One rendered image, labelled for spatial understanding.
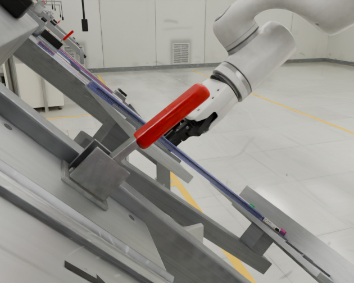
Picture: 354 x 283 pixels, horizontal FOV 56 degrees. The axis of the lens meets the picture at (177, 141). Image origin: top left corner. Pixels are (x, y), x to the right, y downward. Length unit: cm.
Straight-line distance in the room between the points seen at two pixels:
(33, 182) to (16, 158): 2
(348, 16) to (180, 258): 48
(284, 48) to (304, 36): 913
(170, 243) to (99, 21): 746
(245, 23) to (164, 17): 734
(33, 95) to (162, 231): 441
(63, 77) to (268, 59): 59
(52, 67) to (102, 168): 80
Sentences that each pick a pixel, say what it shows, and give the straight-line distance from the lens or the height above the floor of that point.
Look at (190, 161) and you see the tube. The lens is 55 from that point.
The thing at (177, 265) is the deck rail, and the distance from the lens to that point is 33.
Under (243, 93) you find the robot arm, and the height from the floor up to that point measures 102.
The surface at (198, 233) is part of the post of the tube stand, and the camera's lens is 60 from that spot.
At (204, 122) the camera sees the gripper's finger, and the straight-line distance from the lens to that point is 62.
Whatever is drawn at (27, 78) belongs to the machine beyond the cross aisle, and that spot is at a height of 43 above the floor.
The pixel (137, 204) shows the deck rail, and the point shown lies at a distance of 28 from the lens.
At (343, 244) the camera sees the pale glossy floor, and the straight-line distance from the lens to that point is 210.
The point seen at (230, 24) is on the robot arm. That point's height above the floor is 114.
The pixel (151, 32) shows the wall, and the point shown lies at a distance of 791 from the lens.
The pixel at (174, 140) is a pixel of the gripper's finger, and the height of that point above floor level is 93.
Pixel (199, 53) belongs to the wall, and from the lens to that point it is 832.
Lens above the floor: 115
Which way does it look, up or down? 20 degrees down
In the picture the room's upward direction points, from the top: straight up
